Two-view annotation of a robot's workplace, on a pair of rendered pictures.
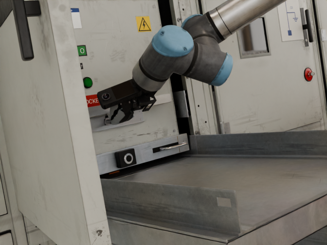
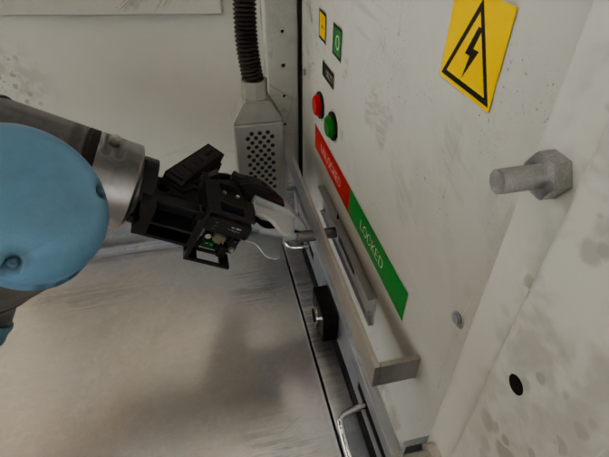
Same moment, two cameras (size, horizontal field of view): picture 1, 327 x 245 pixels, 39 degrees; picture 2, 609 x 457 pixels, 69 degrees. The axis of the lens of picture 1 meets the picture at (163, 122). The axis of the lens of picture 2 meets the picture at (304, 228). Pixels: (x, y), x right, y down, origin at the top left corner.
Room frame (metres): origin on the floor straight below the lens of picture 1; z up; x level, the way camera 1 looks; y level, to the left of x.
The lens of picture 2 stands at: (1.55, -0.24, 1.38)
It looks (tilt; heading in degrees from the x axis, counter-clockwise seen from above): 40 degrees down; 116
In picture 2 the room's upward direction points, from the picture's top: straight up
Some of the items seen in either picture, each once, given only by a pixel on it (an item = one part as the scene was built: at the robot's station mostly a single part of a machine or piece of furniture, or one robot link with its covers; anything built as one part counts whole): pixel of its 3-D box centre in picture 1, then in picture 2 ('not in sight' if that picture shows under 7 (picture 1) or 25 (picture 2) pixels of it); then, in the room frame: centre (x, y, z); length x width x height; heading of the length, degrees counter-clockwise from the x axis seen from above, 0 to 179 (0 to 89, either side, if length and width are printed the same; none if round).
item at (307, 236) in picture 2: (110, 118); (321, 228); (1.38, 0.15, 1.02); 0.06 x 0.02 x 0.04; 38
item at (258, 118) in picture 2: not in sight; (261, 150); (1.23, 0.26, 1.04); 0.08 x 0.05 x 0.17; 38
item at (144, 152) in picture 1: (119, 158); (349, 308); (1.43, 0.15, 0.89); 0.54 x 0.05 x 0.06; 128
